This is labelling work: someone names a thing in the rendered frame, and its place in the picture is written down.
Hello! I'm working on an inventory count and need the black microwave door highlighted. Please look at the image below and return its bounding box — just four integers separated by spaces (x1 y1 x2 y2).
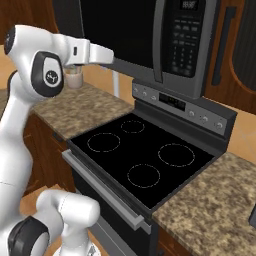
79 0 167 84

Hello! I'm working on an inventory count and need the grey microwave door handle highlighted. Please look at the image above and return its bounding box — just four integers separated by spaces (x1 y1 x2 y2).
152 0 167 84

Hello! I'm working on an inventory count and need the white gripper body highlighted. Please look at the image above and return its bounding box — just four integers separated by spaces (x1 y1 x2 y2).
88 43 115 65

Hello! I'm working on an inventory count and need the black oven door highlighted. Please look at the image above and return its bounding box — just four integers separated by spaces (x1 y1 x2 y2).
66 159 154 256

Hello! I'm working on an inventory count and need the black stove with oven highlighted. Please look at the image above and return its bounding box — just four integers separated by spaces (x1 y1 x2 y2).
61 78 238 256

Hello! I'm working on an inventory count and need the grey oven door handle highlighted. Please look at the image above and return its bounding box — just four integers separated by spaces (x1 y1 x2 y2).
61 148 146 231

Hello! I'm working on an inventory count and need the beige jar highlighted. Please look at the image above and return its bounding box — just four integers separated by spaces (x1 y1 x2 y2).
64 64 84 90

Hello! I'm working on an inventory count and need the dark sink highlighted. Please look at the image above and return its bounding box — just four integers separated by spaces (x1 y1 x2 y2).
247 202 256 232

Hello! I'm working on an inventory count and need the brown wooden base cabinet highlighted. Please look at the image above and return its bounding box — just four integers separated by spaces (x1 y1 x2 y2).
22 112 78 196
155 226 194 256

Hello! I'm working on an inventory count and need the brown wooden wall cupboard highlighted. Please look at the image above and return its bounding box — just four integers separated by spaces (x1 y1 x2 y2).
0 0 59 46

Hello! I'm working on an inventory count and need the dark drawer handle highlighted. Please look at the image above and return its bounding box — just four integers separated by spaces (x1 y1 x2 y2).
52 132 65 143

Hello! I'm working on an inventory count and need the dark cupboard door handle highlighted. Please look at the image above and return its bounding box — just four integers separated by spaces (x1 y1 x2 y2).
211 6 238 86

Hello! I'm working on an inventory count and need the dark grey microwave oven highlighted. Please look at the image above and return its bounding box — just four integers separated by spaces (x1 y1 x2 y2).
52 0 222 100

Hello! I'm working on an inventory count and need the white upright pole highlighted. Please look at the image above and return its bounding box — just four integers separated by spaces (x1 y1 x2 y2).
111 69 121 98

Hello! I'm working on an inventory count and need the brown wooden cupboard door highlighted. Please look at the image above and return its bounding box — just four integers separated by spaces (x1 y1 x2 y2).
203 0 256 115

